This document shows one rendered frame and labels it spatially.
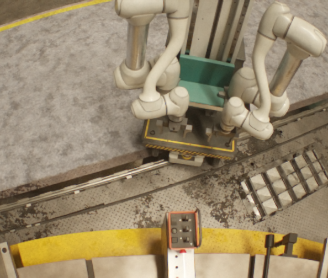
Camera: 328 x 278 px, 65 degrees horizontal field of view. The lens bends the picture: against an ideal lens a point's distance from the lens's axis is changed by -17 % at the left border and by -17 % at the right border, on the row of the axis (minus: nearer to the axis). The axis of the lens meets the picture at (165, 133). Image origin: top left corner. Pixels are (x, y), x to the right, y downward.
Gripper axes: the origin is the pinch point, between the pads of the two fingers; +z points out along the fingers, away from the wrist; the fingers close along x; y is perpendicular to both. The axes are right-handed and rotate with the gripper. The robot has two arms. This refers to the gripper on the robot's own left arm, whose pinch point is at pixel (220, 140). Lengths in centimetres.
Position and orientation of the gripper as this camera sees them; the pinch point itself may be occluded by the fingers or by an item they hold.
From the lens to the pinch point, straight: 181.1
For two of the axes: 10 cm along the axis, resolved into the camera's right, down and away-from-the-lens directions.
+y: -1.4, 8.4, -5.2
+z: -0.8, 5.2, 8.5
